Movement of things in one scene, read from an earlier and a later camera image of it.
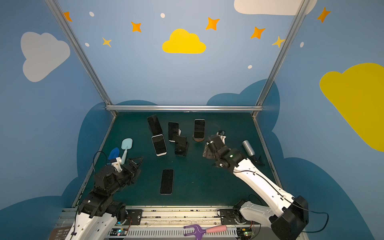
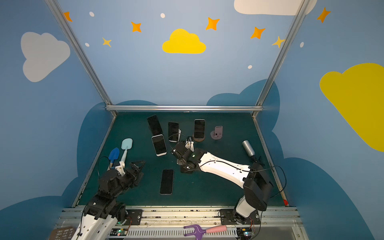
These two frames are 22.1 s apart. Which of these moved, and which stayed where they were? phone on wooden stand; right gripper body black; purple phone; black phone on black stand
Moved: right gripper body black
Stayed: black phone on black stand; phone on wooden stand; purple phone
